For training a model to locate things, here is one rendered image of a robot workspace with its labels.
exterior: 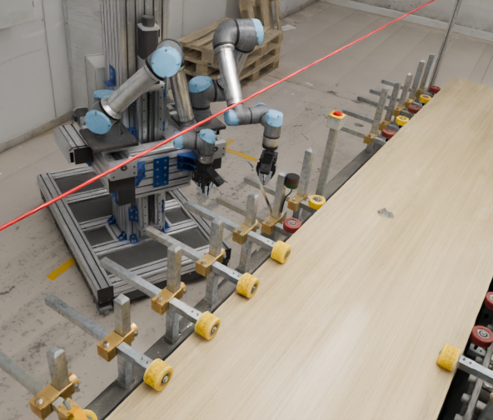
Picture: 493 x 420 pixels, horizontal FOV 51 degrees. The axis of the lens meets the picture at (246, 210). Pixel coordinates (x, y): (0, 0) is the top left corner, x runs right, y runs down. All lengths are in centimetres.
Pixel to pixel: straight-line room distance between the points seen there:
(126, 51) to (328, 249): 135
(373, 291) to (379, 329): 20
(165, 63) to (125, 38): 46
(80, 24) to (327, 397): 376
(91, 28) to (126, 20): 204
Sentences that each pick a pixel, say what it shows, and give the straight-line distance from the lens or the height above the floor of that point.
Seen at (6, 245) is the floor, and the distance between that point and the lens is 370.
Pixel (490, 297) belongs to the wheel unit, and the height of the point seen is 90.
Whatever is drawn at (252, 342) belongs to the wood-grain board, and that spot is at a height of 90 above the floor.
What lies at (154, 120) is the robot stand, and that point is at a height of 105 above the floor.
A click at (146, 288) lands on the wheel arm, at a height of 96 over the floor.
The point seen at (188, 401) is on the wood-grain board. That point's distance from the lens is 167.
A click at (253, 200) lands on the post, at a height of 111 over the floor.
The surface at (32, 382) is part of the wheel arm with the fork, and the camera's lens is 169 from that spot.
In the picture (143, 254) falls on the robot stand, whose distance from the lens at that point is 318.
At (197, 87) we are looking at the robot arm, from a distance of 270.
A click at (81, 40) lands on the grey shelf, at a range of 478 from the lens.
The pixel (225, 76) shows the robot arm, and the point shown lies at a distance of 235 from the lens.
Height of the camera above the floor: 229
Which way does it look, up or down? 35 degrees down
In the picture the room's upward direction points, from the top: 7 degrees clockwise
